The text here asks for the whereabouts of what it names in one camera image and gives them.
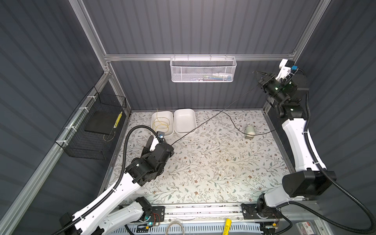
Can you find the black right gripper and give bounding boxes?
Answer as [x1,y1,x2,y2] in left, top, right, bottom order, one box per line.
[253,69,285,106]

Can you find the black cable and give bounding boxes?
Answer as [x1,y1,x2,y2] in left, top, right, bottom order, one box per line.
[170,85,277,146]

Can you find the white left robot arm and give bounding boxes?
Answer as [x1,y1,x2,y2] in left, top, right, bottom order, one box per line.
[55,125,174,235]

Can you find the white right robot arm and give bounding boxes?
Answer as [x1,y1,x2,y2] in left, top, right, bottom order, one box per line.
[254,71,376,234]

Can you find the white plastic bin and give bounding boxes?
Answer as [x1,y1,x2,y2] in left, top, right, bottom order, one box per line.
[173,109,197,137]

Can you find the yellow marker in basket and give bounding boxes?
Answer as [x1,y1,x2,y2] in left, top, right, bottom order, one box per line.
[113,111,123,129]

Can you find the yellow marker front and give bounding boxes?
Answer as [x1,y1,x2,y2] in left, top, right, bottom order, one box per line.
[222,218,232,235]

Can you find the black pad in basket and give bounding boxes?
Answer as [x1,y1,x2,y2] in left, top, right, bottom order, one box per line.
[84,111,118,135]

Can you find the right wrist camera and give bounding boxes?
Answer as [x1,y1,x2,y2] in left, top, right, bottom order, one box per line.
[276,59,298,83]

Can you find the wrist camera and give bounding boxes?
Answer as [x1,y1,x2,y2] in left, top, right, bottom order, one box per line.
[276,59,298,83]
[146,131,165,152]

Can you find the white wire mesh basket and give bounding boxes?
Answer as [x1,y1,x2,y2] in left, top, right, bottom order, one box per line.
[169,56,237,83]

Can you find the white bin with yellow cable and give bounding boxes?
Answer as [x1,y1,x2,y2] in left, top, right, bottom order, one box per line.
[151,111,174,137]

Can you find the yellow cable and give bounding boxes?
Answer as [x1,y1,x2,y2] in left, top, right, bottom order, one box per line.
[152,109,171,136]

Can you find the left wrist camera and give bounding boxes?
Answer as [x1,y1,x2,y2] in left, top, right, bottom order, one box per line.
[146,131,165,152]

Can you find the beige cable loop front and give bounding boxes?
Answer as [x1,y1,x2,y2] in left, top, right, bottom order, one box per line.
[165,221,186,235]

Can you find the black wire wall basket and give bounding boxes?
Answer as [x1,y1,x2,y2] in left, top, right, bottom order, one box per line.
[55,89,127,160]

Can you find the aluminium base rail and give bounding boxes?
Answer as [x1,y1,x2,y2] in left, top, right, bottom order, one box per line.
[129,202,319,224]

